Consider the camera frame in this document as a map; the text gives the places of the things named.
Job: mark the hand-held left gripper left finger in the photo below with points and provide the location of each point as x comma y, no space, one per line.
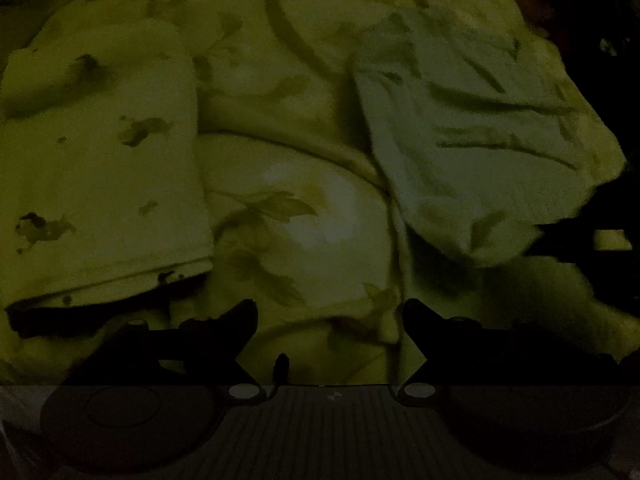
240,322

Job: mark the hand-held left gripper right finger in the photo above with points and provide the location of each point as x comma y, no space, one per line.
417,322

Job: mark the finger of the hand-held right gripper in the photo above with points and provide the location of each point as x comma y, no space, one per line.
560,240

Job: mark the pale small cloth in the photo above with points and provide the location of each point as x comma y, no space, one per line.
475,135

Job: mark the yellow spotted folded cloth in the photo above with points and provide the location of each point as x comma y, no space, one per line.
100,170

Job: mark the yellow floral blanket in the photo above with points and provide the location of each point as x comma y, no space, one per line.
300,110

